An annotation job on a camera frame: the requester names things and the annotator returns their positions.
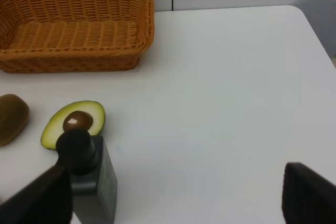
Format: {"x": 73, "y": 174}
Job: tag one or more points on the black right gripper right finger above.
{"x": 307, "y": 197}

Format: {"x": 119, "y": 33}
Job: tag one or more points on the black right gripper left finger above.
{"x": 48, "y": 199}

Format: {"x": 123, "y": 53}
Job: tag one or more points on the dark green bottle black cap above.
{"x": 93, "y": 180}

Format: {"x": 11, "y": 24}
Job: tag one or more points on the halved avocado with pit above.
{"x": 84, "y": 115}

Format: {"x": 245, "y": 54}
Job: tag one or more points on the brown kiwi fruit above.
{"x": 14, "y": 117}

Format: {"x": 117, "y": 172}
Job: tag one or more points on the orange wicker basket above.
{"x": 55, "y": 36}

